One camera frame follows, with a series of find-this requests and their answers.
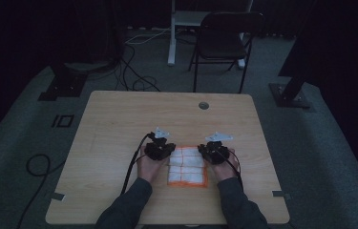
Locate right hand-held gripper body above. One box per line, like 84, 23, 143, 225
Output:
204, 131, 234, 166

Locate hand-held gripper cable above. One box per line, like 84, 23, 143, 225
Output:
120, 132, 156, 196
214, 148, 244, 192

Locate white floor cable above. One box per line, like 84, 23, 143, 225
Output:
125, 27, 173, 46

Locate left hand-held gripper cable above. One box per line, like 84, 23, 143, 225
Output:
120, 132, 156, 196

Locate white cloth with orange edge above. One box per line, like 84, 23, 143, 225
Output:
166, 145, 209, 188

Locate black looped floor cables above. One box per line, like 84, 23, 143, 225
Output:
114, 40, 162, 94

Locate right hand-held gripper cable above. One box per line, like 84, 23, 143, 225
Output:
214, 148, 244, 192

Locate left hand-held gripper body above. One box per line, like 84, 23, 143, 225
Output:
143, 126, 171, 161

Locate person's left hand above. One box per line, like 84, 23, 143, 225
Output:
136, 154, 165, 184

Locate black floor cable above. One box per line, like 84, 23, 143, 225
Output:
15, 154, 68, 229

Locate white desk frame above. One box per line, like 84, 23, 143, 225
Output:
167, 0, 254, 70

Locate grey round stand base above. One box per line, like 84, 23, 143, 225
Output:
63, 59, 112, 73

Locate grey tape strip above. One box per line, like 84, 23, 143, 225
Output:
271, 189, 292, 201
50, 191, 67, 202

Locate black folding chair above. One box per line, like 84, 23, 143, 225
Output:
187, 11, 265, 94

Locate person's right hand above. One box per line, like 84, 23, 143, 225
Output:
209, 148, 241, 183

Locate black stand with base plate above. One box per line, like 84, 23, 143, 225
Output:
37, 61, 89, 102
268, 0, 315, 110

